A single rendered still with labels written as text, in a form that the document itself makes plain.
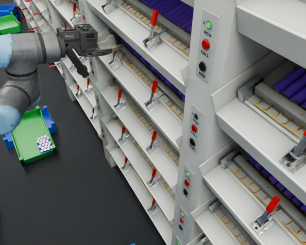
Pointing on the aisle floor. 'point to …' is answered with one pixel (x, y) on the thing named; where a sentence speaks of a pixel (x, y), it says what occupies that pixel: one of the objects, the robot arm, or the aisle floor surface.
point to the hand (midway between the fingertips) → (117, 46)
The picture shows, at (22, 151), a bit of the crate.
